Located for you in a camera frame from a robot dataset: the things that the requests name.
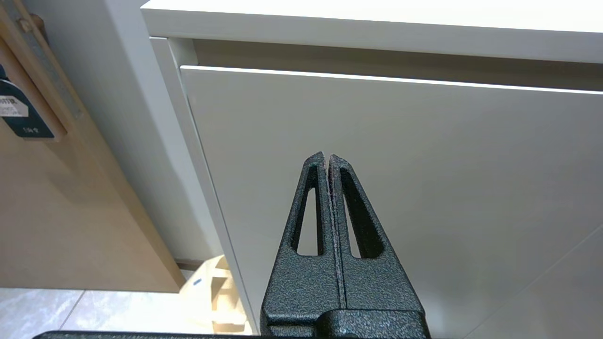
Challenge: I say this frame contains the wide white cabinet door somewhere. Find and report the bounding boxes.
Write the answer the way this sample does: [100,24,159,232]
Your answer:
[180,65,603,339]

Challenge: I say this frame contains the metal door lock plate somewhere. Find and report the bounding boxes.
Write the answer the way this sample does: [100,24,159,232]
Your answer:
[12,0,84,119]

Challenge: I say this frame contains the dark blue door tag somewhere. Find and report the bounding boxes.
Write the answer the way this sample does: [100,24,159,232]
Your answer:
[0,78,57,140]

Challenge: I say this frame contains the light wooden furniture panel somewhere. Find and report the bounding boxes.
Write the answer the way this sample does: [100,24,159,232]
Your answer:
[0,0,187,293]

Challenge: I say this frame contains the white sideboard cabinet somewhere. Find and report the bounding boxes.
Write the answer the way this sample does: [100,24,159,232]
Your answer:
[140,0,603,339]

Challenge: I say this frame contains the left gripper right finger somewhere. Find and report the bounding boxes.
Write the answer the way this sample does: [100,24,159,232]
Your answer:
[328,154,427,325]

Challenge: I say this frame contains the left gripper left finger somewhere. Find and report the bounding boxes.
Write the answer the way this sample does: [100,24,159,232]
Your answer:
[260,151,347,337]

